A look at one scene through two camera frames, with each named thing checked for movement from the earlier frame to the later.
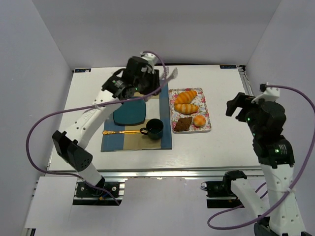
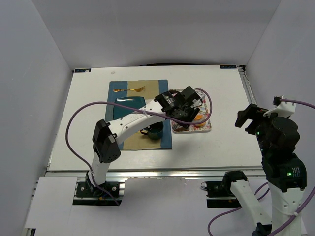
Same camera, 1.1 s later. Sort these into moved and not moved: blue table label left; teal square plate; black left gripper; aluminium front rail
Moved: black left gripper
Not moved: aluminium front rail; teal square plate; blue table label left
